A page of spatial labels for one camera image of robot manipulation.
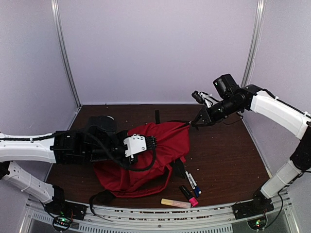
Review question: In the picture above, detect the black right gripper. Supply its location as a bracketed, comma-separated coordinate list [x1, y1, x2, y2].
[193, 96, 243, 125]

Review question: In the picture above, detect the red student backpack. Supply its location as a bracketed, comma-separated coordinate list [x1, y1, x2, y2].
[89, 120, 191, 211]

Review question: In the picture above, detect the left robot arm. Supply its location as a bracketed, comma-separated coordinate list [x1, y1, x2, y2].
[0, 116, 156, 216]

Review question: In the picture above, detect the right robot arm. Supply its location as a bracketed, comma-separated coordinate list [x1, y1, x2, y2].
[191, 74, 311, 215]

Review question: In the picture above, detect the beige highlighter marker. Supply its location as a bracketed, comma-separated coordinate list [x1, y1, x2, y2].
[160, 199, 191, 208]

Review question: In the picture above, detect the blue capped marker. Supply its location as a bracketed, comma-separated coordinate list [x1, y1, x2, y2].
[194, 186, 202, 198]

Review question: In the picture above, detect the pink black highlighter marker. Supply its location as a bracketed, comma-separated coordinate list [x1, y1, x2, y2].
[179, 185, 199, 207]

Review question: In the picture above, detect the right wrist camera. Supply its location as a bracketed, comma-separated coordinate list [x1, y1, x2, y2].
[191, 90, 218, 108]

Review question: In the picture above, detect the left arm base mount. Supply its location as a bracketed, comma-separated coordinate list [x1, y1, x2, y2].
[45, 201, 87, 220]

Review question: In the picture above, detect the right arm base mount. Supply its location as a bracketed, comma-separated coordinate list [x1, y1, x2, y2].
[232, 200, 274, 220]

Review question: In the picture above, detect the right aluminium frame post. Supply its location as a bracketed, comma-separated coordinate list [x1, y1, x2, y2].
[241, 0, 266, 86]

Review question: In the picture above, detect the aluminium frame post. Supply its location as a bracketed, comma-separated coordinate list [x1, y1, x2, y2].
[50, 0, 82, 115]
[241, 0, 266, 86]

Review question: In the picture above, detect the front aluminium rail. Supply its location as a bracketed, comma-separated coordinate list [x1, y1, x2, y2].
[18, 191, 301, 233]

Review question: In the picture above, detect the left aluminium frame post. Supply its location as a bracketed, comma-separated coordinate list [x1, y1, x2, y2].
[50, 0, 82, 115]

